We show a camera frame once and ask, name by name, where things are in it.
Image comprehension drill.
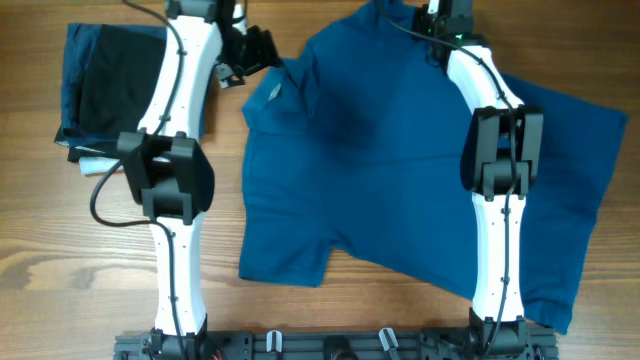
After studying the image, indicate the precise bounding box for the blue polo shirt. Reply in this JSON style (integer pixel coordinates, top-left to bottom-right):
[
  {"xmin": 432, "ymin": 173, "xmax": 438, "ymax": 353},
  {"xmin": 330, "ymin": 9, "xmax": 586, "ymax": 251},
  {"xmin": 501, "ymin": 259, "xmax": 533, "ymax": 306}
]
[{"xmin": 239, "ymin": 1, "xmax": 627, "ymax": 333}]

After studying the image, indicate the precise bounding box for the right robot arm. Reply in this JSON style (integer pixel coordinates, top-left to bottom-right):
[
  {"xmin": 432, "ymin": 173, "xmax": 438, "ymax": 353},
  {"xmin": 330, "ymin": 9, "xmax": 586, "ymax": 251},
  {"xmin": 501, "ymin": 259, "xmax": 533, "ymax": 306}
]
[{"xmin": 413, "ymin": 0, "xmax": 543, "ymax": 359}]

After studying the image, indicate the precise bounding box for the folded dark blue garment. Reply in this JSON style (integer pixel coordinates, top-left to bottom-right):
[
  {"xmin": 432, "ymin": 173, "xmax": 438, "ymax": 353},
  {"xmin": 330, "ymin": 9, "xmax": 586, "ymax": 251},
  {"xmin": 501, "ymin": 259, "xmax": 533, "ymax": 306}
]
[{"xmin": 60, "ymin": 22, "xmax": 209, "ymax": 151}]

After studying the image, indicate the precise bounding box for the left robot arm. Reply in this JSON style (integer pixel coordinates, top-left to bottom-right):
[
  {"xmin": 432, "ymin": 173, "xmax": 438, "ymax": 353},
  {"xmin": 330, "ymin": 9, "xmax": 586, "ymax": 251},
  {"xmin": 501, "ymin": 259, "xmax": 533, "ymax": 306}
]
[{"xmin": 117, "ymin": 0, "xmax": 279, "ymax": 359}]

